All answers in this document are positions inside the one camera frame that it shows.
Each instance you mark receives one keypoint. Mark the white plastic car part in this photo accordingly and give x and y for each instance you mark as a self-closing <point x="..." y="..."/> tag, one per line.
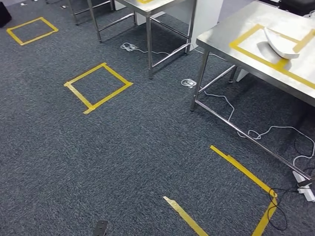
<point x="278" y="45"/>

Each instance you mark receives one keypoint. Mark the yellow floor tape square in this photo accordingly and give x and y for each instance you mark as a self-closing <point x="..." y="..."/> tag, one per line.
<point x="14" y="36"/>
<point x="78" y="94"/>

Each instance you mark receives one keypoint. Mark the black robot foot plate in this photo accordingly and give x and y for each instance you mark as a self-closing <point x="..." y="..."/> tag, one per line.
<point x="100" y="228"/>

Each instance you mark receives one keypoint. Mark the yellow floor tape outline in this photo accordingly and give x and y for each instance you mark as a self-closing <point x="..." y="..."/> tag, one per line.
<point x="243" y="171"/>

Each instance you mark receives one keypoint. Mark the stainless steel workbench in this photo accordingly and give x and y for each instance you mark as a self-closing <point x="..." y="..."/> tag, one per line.
<point x="221" y="35"/>
<point x="149" y="39"/>

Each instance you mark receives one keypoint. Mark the white power strip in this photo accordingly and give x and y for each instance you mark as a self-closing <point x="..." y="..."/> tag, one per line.
<point x="305" y="190"/>
<point x="189" y="83"/>

